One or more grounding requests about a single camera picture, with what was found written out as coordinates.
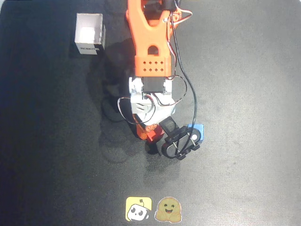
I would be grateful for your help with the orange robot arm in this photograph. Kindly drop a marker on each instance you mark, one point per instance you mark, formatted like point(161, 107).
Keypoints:
point(145, 35)

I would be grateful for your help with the red cube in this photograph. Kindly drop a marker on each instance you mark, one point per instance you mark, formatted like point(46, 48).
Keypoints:
point(156, 135)

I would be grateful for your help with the black table mat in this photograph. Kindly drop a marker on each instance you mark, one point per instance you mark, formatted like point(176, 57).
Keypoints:
point(235, 94)

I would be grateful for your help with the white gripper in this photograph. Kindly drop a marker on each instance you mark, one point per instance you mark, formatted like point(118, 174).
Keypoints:
point(144, 132)

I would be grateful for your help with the hugging face emoji sticker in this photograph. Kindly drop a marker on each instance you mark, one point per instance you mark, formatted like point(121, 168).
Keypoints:
point(168, 209)

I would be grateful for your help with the yellow robot face sticker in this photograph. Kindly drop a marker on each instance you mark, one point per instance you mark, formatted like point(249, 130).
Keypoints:
point(138, 209)

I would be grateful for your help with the white open cardboard box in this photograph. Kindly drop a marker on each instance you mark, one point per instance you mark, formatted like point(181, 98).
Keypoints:
point(89, 30)

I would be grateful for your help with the black gripper-mounted camera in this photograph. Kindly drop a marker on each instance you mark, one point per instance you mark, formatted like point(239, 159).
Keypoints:
point(174, 146)

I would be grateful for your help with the blue cube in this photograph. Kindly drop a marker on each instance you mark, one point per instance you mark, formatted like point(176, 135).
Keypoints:
point(200, 131)

